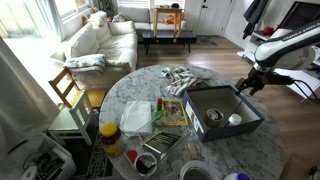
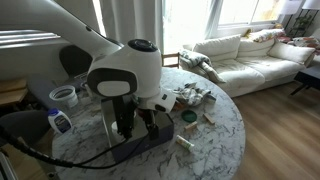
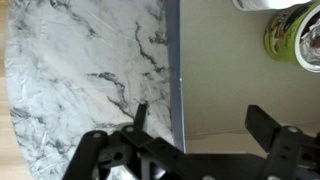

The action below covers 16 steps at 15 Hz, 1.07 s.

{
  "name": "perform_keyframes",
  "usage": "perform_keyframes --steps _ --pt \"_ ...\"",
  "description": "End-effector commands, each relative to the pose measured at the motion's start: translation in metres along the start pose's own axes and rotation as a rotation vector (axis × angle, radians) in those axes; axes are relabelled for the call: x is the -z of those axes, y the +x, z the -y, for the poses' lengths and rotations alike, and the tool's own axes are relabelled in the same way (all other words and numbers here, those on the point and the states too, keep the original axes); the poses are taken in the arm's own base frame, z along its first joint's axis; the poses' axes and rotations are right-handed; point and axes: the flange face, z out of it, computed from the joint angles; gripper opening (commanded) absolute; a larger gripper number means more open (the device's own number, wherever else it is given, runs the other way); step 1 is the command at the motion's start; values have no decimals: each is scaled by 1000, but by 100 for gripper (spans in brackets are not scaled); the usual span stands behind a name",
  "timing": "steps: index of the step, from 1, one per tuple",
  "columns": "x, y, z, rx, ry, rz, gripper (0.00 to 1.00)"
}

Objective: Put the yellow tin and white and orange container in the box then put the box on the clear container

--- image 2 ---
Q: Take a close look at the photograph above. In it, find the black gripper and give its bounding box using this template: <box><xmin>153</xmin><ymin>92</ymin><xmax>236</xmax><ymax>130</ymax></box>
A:
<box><xmin>112</xmin><ymin>95</ymin><xmax>136</xmax><ymax>139</ymax></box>

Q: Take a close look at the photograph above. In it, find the white orange pill container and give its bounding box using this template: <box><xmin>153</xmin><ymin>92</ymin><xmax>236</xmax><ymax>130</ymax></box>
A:
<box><xmin>111</xmin><ymin>121</ymin><xmax>118</xmax><ymax>133</ymax></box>

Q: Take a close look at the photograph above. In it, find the dark blue cardboard box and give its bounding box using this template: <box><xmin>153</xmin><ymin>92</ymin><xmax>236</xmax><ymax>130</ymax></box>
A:
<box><xmin>101</xmin><ymin>100</ymin><xmax>174</xmax><ymax>162</ymax></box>

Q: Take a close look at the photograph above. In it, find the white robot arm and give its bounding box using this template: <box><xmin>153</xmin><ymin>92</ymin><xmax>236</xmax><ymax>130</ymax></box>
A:
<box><xmin>0</xmin><ymin>0</ymin><xmax>176</xmax><ymax>140</ymax></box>

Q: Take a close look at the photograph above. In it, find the orange object under towel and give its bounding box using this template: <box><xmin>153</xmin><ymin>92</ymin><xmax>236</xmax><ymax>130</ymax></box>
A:
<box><xmin>173</xmin><ymin>102</ymin><xmax>184</xmax><ymax>111</ymax></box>

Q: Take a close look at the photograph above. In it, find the white round bowl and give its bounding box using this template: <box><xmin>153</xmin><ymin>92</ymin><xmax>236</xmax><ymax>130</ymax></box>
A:
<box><xmin>49</xmin><ymin>85</ymin><xmax>78</xmax><ymax>109</ymax></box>

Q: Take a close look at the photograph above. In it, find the white blue lotion bottle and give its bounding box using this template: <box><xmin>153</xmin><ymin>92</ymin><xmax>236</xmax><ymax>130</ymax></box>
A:
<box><xmin>48</xmin><ymin>108</ymin><xmax>72</xmax><ymax>134</ymax></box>

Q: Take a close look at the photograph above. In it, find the green round lid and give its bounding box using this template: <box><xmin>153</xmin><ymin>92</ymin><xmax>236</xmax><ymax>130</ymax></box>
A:
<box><xmin>181</xmin><ymin>110</ymin><xmax>197</xmax><ymax>123</ymax></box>

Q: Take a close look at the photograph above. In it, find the green white tube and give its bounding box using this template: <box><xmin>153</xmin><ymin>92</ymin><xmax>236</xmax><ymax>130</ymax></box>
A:
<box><xmin>176</xmin><ymin>135</ymin><xmax>194</xmax><ymax>152</ymax></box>

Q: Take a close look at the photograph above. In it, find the small wooden block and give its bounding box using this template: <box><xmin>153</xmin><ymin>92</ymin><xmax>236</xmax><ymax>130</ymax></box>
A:
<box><xmin>184</xmin><ymin>121</ymin><xmax>197</xmax><ymax>131</ymax></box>

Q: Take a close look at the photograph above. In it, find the wooden chair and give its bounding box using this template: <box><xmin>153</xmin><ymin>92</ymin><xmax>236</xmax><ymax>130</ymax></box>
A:
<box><xmin>162</xmin><ymin>53</ymin><xmax>180</xmax><ymax>68</ymax></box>

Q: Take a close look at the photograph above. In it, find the grey throw blanket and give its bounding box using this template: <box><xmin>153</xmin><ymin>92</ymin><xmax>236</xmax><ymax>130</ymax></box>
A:
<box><xmin>179</xmin><ymin>49</ymin><xmax>224</xmax><ymax>83</ymax></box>

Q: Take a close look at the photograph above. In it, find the white sofa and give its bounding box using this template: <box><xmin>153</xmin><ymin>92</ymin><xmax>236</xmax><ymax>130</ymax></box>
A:
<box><xmin>180</xmin><ymin>34</ymin><xmax>315</xmax><ymax>97</ymax></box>

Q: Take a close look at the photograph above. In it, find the black coffee table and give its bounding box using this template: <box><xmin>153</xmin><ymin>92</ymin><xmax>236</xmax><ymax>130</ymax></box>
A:
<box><xmin>292</xmin><ymin>65</ymin><xmax>320</xmax><ymax>95</ymax></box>

